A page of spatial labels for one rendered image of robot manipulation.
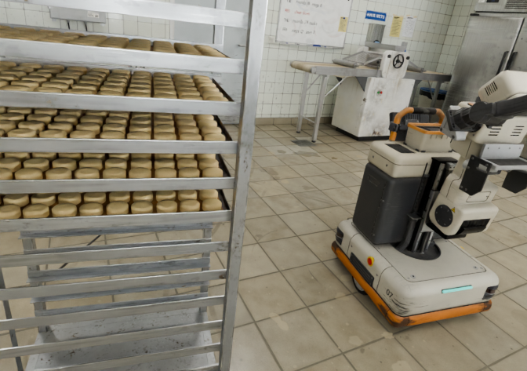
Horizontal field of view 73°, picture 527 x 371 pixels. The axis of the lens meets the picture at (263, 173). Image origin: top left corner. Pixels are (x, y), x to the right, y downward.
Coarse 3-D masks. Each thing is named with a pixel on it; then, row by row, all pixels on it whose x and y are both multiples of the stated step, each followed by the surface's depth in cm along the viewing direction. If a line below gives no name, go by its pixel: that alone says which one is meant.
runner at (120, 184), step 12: (0, 180) 70; (12, 180) 71; (24, 180) 72; (36, 180) 72; (48, 180) 73; (60, 180) 74; (72, 180) 74; (84, 180) 75; (96, 180) 76; (108, 180) 76; (120, 180) 77; (132, 180) 78; (144, 180) 79; (156, 180) 79; (168, 180) 80; (180, 180) 81; (192, 180) 82; (204, 180) 83; (216, 180) 83; (228, 180) 84; (0, 192) 71; (12, 192) 72; (24, 192) 73; (36, 192) 73; (48, 192) 74; (60, 192) 75
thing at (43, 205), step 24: (72, 192) 88; (96, 192) 90; (120, 192) 91; (144, 192) 93; (168, 192) 94; (192, 192) 96; (216, 192) 97; (0, 216) 76; (24, 216) 78; (48, 216) 81
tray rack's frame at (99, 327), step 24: (24, 240) 119; (0, 288) 100; (168, 312) 151; (192, 312) 152; (48, 336) 134; (72, 336) 135; (168, 336) 140; (192, 336) 141; (48, 360) 125; (72, 360) 126; (96, 360) 127; (168, 360) 130; (192, 360) 131
